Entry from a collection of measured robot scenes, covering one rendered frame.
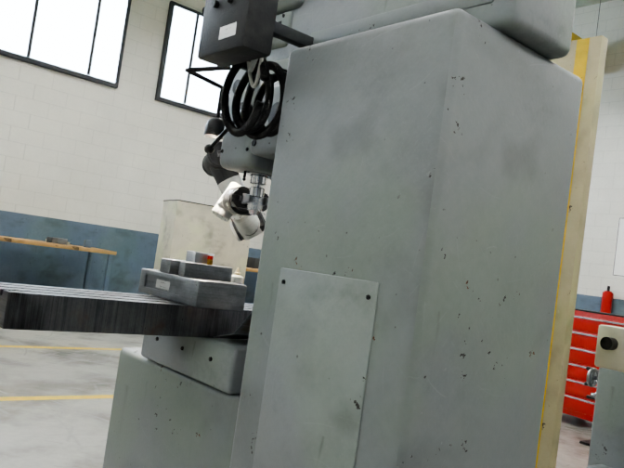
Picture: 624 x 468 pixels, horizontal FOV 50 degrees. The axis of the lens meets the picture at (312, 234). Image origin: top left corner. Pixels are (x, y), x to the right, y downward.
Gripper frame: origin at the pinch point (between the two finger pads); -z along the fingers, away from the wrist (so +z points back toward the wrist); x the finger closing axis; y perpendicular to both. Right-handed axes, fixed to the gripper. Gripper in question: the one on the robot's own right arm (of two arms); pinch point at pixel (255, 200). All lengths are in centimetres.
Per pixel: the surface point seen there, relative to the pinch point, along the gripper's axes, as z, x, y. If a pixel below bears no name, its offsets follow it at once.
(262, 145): -19.1, -7.5, -13.3
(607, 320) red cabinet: 209, 408, 32
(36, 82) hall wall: 765, -39, -161
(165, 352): 4, -19, 48
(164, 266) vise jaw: -0.3, -23.9, 22.8
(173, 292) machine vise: -6.6, -22.1, 29.4
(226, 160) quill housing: 1.1, -10.5, -10.1
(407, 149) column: -82, -3, -8
